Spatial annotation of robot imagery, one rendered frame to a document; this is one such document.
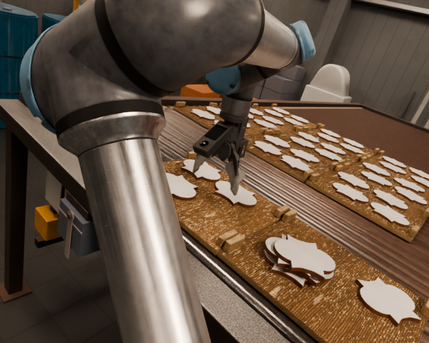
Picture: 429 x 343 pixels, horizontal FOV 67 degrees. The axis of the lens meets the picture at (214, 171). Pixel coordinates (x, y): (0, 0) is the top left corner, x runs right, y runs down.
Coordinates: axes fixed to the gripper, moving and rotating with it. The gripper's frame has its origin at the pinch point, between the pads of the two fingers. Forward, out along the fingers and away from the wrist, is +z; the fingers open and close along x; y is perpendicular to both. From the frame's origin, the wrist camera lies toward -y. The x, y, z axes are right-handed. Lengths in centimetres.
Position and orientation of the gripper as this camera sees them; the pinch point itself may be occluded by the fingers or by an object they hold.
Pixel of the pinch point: (211, 184)
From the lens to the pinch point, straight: 89.3
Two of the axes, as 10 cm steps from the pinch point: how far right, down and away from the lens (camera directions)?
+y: 6.0, -1.7, 7.8
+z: -2.2, 9.0, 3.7
